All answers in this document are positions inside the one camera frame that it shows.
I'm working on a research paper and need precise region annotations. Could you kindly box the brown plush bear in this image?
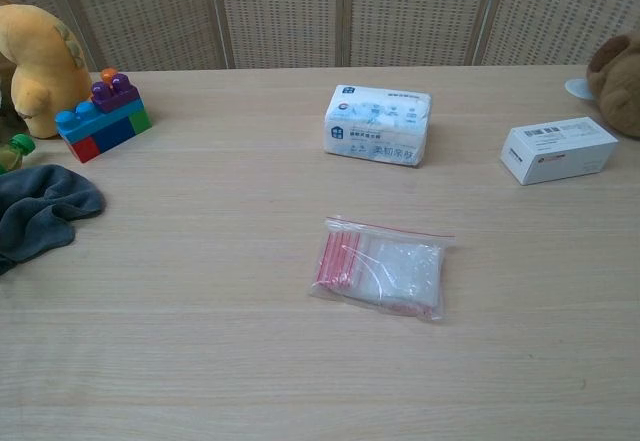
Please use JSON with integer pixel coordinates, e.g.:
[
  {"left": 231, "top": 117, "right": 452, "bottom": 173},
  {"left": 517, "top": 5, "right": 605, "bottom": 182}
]
[{"left": 585, "top": 30, "right": 640, "bottom": 141}]

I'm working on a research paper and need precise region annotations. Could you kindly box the green capped plastic bottle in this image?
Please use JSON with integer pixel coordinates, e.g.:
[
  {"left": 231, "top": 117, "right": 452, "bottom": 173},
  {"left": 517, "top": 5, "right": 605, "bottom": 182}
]
[{"left": 0, "top": 133, "right": 37, "bottom": 176}]

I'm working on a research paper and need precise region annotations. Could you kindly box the dark grey cloth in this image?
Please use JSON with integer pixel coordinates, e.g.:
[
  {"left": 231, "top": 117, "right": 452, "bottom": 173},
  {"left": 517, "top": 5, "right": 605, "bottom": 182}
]
[{"left": 0, "top": 163, "right": 107, "bottom": 277}]

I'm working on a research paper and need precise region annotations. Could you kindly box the white cardboard box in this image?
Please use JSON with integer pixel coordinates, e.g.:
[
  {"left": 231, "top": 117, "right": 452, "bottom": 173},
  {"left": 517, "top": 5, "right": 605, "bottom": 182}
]
[{"left": 499, "top": 116, "right": 620, "bottom": 187}]

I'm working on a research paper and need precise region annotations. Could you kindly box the colourful toy brick stack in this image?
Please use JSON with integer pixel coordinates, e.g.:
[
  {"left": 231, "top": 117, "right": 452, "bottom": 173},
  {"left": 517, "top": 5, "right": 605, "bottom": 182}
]
[{"left": 54, "top": 67, "right": 153, "bottom": 164}]

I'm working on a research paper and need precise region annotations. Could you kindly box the clear red zip bag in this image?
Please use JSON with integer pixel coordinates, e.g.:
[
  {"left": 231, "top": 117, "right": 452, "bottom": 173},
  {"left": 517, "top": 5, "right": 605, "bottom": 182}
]
[{"left": 308, "top": 215, "right": 457, "bottom": 324}]

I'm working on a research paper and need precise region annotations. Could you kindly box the yellow plush dinosaur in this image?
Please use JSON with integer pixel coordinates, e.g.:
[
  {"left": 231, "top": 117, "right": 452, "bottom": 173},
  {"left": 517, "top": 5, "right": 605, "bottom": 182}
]
[{"left": 0, "top": 0, "right": 95, "bottom": 140}]

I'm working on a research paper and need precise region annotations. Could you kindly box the woven folding screen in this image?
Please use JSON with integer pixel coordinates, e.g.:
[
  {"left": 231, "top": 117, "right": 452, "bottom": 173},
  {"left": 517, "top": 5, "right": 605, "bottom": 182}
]
[{"left": 0, "top": 0, "right": 640, "bottom": 72}]

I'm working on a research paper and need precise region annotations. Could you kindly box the white blue tissue pack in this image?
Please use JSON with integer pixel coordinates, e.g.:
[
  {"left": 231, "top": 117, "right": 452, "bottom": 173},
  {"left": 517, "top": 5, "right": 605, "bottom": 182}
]
[{"left": 322, "top": 84, "right": 433, "bottom": 170}]

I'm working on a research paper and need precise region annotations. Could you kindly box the light blue round pad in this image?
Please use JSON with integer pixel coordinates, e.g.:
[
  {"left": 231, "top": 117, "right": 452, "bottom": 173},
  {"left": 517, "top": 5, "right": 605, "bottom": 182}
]
[{"left": 564, "top": 77, "right": 598, "bottom": 102}]

